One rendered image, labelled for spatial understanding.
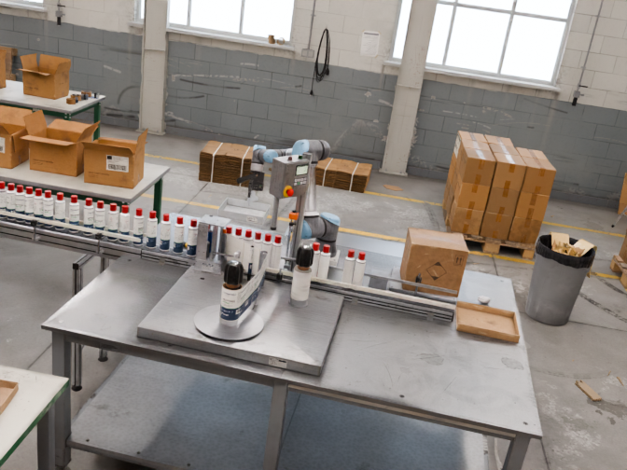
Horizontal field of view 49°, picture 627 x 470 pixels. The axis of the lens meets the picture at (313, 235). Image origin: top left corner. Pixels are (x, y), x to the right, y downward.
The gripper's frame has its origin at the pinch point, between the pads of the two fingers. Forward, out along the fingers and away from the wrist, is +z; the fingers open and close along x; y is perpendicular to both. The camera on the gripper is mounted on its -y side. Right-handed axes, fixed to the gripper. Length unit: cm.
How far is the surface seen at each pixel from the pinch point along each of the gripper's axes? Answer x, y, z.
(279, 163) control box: -76, 22, -25
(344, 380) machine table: -135, 67, 61
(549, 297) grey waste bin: 120, 225, 42
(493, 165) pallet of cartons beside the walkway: 232, 190, -60
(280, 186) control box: -74, 24, -13
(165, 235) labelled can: -59, -33, 21
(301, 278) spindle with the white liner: -97, 42, 27
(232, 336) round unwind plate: -128, 18, 52
